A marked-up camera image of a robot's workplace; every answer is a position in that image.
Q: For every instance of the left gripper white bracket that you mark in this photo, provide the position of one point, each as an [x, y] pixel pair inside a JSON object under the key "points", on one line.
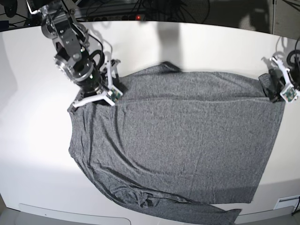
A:
{"points": [[279, 77]]}

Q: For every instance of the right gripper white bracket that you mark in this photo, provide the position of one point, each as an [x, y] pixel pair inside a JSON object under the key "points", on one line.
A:
{"points": [[97, 86]]}

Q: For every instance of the grey long-sleeve T-shirt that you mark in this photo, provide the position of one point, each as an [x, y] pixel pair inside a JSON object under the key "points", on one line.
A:
{"points": [[177, 144]]}

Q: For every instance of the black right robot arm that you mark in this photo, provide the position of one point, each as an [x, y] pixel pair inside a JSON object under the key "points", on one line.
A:
{"points": [[88, 70]]}

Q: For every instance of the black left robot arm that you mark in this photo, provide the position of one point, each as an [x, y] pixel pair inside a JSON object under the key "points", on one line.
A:
{"points": [[292, 57]]}

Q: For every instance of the black power strip red light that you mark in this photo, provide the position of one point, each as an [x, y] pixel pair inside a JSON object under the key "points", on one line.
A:
{"points": [[131, 17]]}

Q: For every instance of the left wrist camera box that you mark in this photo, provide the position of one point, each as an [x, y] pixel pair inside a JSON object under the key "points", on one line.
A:
{"points": [[289, 94]]}

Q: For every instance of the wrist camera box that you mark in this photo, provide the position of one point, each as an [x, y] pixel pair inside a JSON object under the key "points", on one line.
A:
{"points": [[289, 94], [114, 95]]}

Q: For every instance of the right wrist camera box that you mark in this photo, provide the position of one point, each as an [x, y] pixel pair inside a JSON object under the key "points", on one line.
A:
{"points": [[114, 95]]}

